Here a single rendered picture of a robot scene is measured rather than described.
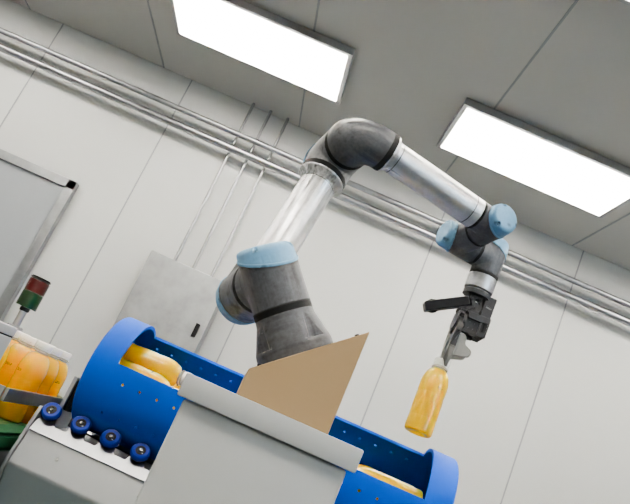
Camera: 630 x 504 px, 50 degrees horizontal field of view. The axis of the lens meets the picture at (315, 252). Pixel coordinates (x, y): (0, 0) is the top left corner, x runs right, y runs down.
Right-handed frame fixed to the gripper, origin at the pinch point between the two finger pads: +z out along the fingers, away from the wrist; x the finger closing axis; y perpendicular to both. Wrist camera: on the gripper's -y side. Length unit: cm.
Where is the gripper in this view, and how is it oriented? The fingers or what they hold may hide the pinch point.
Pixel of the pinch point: (442, 360)
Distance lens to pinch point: 174.6
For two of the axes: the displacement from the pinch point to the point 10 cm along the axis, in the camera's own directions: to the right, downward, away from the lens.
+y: 9.2, 3.9, -0.8
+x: -0.3, 2.7, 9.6
